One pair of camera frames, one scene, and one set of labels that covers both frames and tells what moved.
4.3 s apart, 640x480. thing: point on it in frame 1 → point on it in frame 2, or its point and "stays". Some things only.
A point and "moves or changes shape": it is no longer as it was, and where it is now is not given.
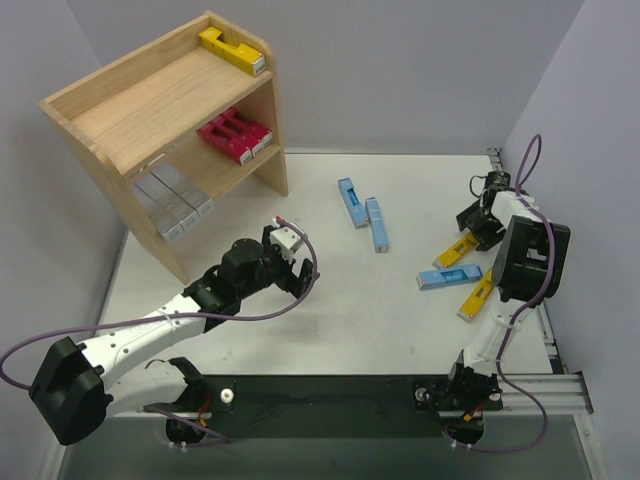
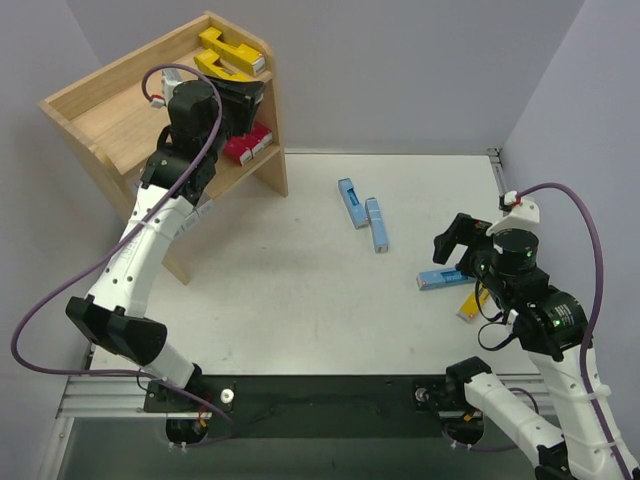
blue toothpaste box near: [433, 278] stays
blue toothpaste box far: [354, 204] stays
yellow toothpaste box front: [241, 55] stays
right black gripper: [478, 226] → [467, 245]
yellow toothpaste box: [477, 298] stays
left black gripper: [289, 273] → [240, 98]
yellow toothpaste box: [456, 251] moves or changes shape
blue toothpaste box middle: [377, 227] stays
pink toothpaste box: [225, 142] stays
